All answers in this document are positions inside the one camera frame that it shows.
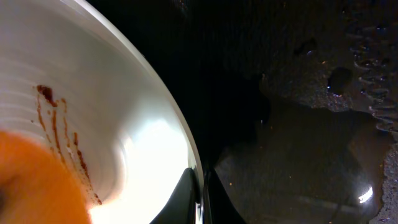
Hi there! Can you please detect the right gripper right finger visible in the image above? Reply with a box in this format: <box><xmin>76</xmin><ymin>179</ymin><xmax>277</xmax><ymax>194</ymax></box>
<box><xmin>203</xmin><ymin>169</ymin><xmax>246</xmax><ymax>224</ymax></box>

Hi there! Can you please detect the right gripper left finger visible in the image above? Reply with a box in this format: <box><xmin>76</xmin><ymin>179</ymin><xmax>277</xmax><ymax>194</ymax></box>
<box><xmin>150</xmin><ymin>168</ymin><xmax>200</xmax><ymax>224</ymax></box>

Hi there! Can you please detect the round black tray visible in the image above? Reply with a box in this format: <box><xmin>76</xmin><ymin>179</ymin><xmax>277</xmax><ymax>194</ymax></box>
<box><xmin>92</xmin><ymin>1</ymin><xmax>397</xmax><ymax>223</ymax></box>

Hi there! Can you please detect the light blue plate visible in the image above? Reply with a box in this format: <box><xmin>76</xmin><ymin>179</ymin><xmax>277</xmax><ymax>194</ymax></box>
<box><xmin>1</xmin><ymin>0</ymin><xmax>204</xmax><ymax>223</ymax></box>

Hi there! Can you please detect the yellow and green sponge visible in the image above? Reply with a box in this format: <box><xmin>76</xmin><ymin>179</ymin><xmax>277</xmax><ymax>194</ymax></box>
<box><xmin>1</xmin><ymin>131</ymin><xmax>91</xmax><ymax>223</ymax></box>

